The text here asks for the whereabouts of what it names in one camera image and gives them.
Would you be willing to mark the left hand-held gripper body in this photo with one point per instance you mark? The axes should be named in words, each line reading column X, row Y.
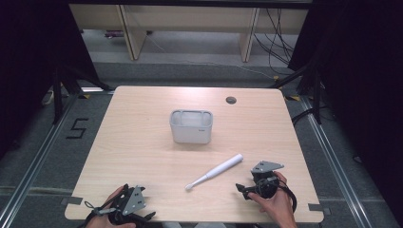
column 133, row 201

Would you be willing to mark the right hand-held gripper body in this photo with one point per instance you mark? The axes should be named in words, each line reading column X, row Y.
column 264, row 177

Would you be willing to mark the white electric toothbrush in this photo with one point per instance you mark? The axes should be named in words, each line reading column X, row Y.
column 218, row 169

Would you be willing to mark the white toothbrush holder box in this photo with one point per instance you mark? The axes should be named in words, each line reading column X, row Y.
column 191, row 131

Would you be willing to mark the person's right hand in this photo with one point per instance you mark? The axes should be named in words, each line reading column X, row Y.
column 275, row 207

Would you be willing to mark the person's left hand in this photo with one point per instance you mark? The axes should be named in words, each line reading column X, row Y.
column 106, row 222

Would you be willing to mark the grey tape patch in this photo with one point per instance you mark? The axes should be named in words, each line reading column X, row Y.
column 72, row 200
column 318, row 207

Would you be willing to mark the yellow black floor tape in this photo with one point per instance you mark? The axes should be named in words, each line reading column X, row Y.
column 293, row 98

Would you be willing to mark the black metal stand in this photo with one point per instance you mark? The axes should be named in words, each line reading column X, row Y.
column 57, row 95
column 316, row 95

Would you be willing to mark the dark curtain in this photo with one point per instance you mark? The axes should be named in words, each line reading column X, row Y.
column 364, row 79
column 28, row 63

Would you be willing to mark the metal floor rail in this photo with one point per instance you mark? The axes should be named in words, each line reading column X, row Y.
column 335, row 164
column 34, row 164

